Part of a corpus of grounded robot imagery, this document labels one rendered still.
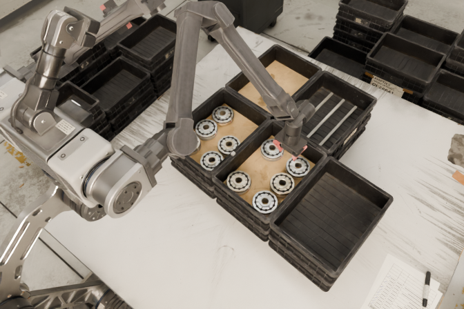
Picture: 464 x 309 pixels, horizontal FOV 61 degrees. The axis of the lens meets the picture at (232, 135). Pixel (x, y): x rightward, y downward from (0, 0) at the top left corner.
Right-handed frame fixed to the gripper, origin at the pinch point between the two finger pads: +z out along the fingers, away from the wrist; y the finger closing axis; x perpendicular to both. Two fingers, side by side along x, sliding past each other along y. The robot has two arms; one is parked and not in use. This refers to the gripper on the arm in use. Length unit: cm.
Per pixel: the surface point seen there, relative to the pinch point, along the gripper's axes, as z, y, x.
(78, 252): 39, 48, 75
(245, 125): 23.4, 33.1, -14.1
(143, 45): 57, 150, -41
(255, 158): 23.7, 17.4, -3.1
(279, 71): 22, 43, -52
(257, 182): 23.9, 9.0, 5.8
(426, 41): 63, 8, -183
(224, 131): 23.8, 38.0, -5.0
